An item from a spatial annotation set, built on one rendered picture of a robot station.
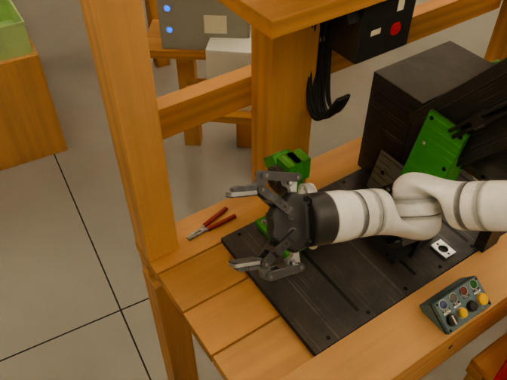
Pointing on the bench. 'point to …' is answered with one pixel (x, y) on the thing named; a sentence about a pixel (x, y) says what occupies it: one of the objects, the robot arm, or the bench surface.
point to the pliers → (211, 225)
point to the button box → (429, 308)
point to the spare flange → (442, 252)
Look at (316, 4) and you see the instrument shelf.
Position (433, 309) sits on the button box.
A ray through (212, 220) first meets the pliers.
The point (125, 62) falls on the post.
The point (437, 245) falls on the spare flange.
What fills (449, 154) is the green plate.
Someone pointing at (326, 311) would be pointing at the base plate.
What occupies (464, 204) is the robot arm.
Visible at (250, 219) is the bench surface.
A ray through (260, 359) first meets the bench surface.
